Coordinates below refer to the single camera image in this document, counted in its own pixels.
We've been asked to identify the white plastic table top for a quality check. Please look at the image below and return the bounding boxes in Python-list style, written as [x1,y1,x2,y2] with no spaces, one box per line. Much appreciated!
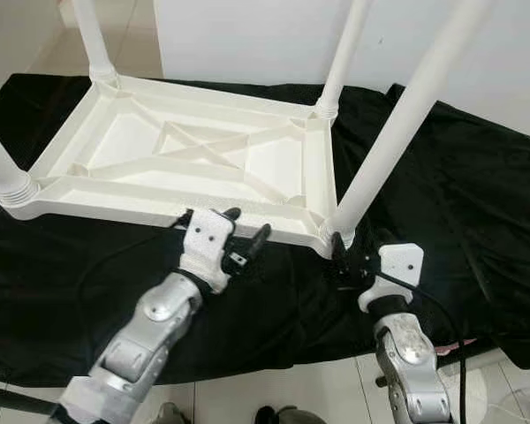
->
[0,75,354,259]

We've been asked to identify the black table cloth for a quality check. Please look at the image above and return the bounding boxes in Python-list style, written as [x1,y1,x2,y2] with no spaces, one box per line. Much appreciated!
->
[0,73,530,390]

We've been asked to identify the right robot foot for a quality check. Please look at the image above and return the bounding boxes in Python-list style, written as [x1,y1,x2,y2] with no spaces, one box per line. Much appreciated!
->
[254,405,329,424]

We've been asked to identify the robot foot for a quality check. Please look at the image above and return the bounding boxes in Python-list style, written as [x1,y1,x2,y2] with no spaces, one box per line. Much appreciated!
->
[150,402,189,424]
[254,405,329,424]

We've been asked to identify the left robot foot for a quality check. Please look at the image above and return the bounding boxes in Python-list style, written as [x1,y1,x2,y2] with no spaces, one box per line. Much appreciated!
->
[150,402,189,424]

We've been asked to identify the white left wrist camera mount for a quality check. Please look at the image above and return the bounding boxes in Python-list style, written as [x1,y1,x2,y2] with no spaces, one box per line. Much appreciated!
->
[178,210,236,294]

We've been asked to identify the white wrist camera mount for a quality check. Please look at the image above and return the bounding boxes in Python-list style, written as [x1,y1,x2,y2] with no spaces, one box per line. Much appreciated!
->
[178,210,236,294]
[358,242,425,313]

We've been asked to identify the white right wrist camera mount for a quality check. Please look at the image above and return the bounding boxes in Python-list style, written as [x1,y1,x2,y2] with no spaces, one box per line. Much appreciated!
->
[358,242,425,313]

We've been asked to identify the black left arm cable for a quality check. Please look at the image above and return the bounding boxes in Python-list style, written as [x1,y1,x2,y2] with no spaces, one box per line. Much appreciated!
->
[75,210,195,310]

